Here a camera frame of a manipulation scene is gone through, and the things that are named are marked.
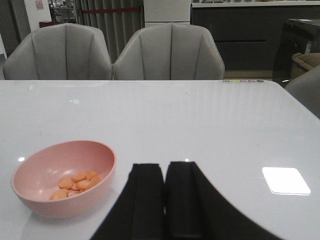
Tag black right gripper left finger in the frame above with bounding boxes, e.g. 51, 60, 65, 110
91, 163, 164, 240

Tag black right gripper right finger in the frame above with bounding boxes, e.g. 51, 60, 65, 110
165, 161, 278, 240

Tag pink plastic bowl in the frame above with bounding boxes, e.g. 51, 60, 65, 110
11, 140, 117, 218

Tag right grey upholstered chair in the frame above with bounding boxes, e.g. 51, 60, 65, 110
113, 22, 225, 81

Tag grey upholstered chair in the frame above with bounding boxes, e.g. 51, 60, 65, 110
113, 22, 225, 81
3, 23, 113, 80

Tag grey chair at right edge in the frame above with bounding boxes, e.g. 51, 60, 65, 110
285, 65, 320, 118

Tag left grey upholstered chair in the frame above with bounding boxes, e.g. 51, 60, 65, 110
3, 23, 113, 80

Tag beige cushion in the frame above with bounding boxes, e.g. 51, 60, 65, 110
290, 52, 320, 80

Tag dark grey counter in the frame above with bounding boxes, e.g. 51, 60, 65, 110
191, 0, 320, 71

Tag dark glass side table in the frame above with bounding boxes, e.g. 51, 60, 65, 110
272, 19, 320, 87

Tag white drawer cabinet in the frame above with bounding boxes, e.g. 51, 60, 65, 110
143, 0, 191, 27

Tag red barrier tape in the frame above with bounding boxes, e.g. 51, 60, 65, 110
81, 6, 141, 14

